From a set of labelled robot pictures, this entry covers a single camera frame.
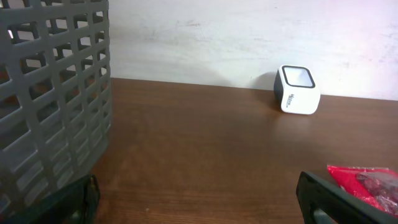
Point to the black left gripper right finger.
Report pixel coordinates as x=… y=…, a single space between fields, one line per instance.
x=322 y=202

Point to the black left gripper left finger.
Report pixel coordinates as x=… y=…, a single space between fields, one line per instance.
x=76 y=202

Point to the red Hacks candy bag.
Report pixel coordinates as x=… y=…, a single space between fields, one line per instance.
x=373 y=185

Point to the white barcode scanner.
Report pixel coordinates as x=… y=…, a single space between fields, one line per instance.
x=295 y=90

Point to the grey plastic mesh basket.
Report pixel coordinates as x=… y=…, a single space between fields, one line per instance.
x=55 y=96

